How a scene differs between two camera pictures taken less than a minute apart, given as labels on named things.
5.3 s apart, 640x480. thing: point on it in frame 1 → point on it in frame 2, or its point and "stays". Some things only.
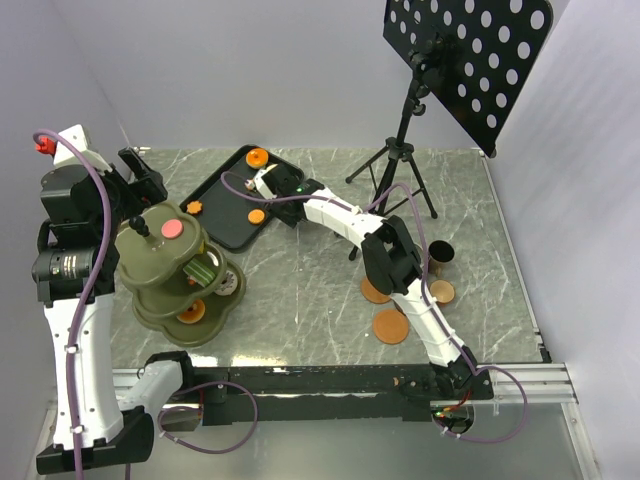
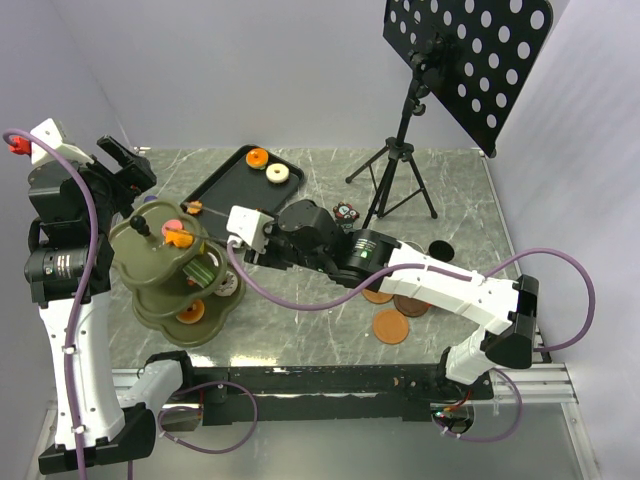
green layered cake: x=201 y=273 stays
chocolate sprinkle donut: x=228 y=283 stays
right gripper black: x=274 y=209 → x=270 y=259
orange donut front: x=194 y=313 stays
